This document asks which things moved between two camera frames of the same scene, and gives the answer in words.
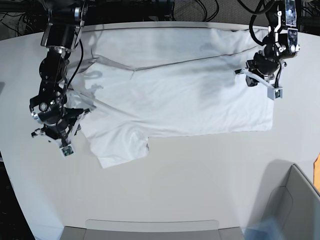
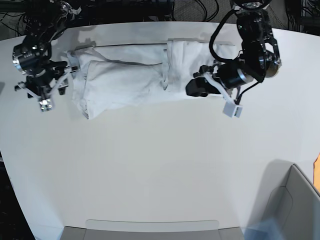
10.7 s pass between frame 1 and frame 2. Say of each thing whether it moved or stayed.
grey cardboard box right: stayed
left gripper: moved
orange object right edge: stayed
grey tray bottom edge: stayed
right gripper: moved
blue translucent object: stayed
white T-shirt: moved
